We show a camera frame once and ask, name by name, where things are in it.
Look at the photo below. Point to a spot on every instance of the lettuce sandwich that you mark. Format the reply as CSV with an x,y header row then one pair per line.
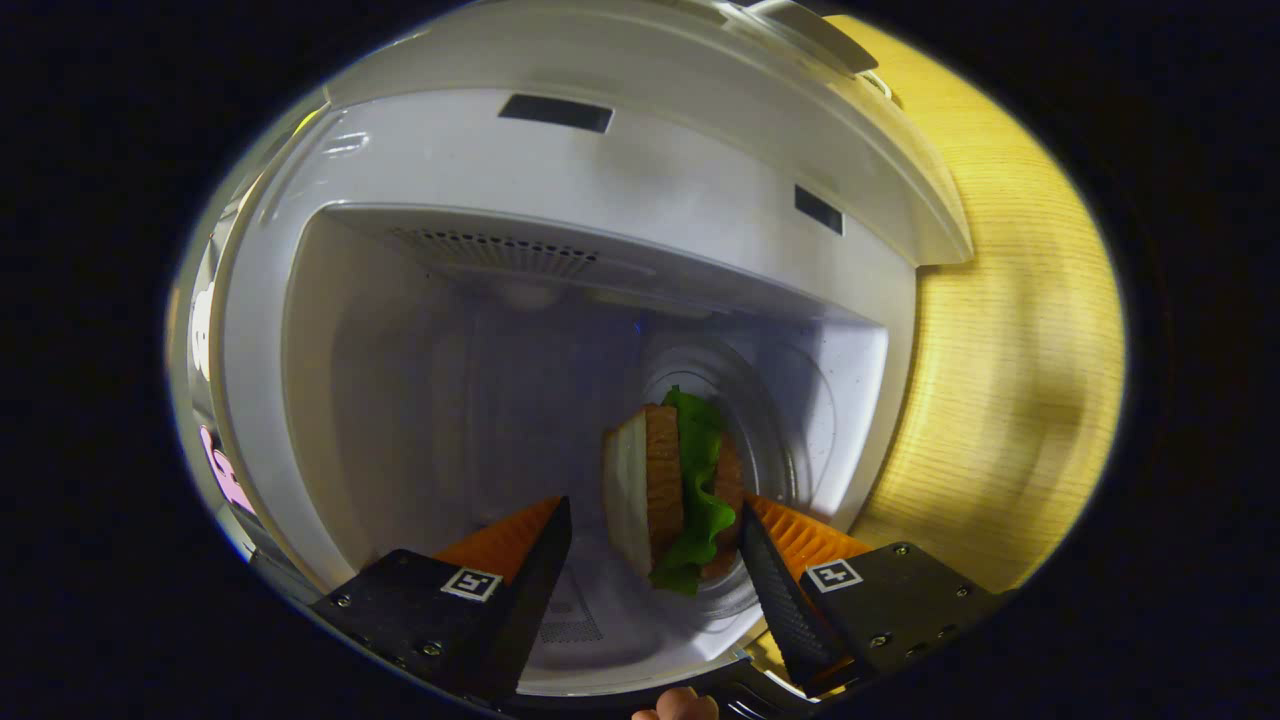
x,y
660,490

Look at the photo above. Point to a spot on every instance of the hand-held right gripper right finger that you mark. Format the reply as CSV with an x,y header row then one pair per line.
x,y
775,600

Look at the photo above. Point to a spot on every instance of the glass turntable plate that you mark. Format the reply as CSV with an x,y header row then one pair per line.
x,y
790,400

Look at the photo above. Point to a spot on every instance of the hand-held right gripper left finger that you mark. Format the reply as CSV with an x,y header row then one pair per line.
x,y
530,600

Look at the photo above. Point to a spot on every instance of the white microwave oven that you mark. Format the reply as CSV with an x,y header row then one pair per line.
x,y
560,170

